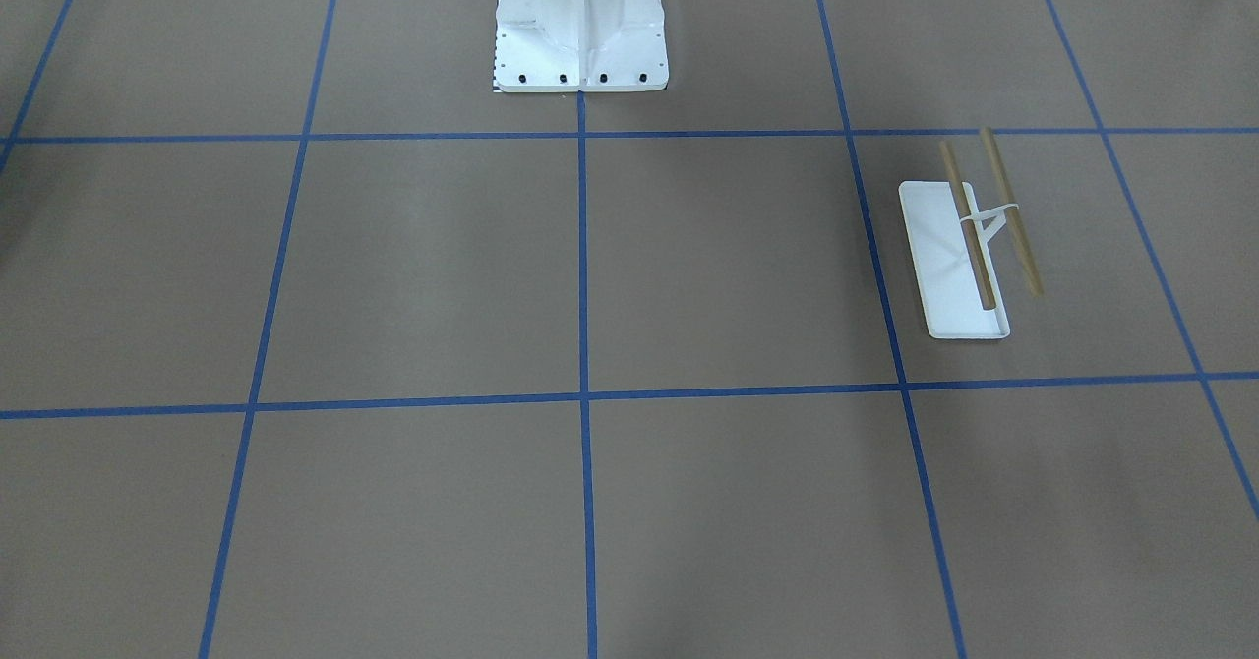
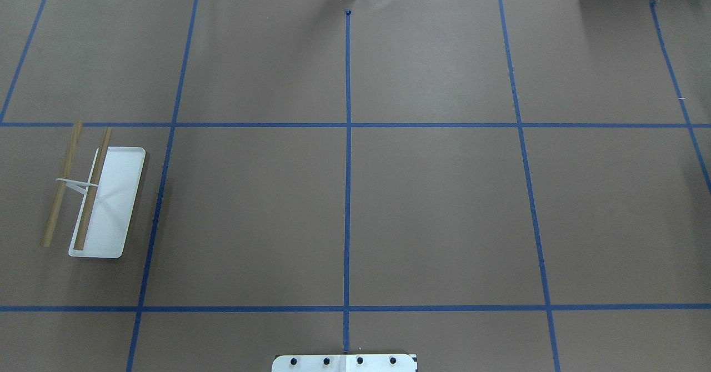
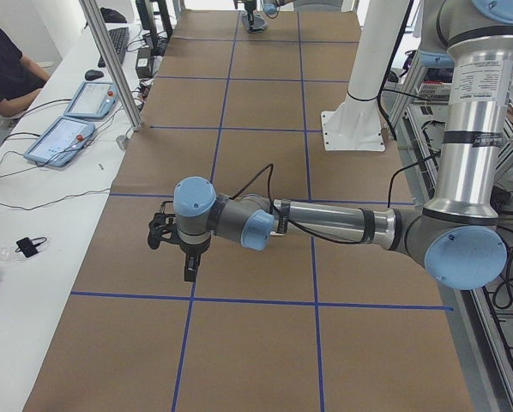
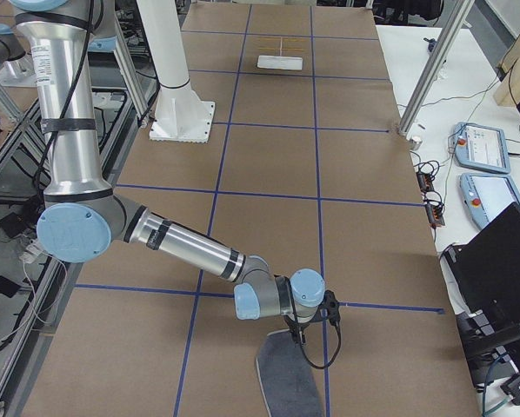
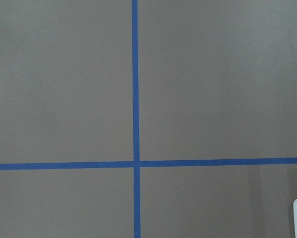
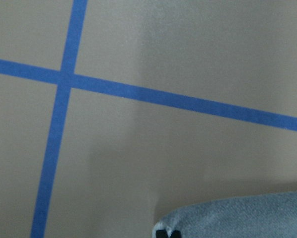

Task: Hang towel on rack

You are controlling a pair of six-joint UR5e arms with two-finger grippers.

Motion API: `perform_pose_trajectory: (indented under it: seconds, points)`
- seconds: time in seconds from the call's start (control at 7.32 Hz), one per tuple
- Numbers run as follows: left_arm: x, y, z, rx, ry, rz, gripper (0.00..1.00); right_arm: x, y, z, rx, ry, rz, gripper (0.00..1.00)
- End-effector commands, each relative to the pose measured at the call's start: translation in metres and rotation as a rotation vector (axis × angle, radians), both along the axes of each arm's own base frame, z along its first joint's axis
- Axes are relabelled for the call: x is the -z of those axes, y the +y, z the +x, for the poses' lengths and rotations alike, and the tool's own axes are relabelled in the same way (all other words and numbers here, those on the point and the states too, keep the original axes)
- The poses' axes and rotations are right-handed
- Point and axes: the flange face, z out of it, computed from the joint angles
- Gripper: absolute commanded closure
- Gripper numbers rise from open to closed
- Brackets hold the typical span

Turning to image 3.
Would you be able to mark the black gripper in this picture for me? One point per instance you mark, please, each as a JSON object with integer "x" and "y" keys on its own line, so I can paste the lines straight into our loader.
{"x": 192, "y": 249}

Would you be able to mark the near teach pendant tablet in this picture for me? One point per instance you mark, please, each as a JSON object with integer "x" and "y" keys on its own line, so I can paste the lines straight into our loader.
{"x": 60, "y": 143}

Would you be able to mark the teach pendant tablet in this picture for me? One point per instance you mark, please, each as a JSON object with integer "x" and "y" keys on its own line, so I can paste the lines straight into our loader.
{"x": 60, "y": 143}
{"x": 92, "y": 101}

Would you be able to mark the far teach pendant tablet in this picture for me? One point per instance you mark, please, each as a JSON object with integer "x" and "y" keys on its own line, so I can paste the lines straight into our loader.
{"x": 92, "y": 101}

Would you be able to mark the clear plastic bag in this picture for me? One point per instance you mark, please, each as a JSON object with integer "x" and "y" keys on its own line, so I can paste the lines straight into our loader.
{"x": 11, "y": 254}

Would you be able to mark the black power adapter box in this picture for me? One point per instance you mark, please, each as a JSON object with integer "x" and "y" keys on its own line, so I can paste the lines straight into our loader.
{"x": 144, "y": 63}

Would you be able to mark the black computer mouse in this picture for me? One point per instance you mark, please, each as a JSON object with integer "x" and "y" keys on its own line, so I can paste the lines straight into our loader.
{"x": 92, "y": 75}

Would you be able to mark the black monitor stand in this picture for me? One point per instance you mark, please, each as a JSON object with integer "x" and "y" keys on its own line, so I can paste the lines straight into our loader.
{"x": 145, "y": 10}

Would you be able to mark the black keyboard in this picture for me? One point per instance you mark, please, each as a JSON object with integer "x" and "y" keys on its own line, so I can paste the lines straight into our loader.
{"x": 120, "y": 39}

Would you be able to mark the person in black shirt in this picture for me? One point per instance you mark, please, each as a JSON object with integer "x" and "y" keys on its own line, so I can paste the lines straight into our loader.
{"x": 21, "y": 79}

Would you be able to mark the small black device with cable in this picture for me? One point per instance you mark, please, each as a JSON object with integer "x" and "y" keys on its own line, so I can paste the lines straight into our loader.
{"x": 30, "y": 247}

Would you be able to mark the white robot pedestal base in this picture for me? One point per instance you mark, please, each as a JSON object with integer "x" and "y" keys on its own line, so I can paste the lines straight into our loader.
{"x": 356, "y": 125}

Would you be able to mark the aluminium frame post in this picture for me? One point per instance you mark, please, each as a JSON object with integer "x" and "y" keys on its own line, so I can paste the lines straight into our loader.
{"x": 107, "y": 51}

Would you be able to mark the aluminium frame rack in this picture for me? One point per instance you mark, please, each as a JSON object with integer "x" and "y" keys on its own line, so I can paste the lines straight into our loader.
{"x": 454, "y": 237}

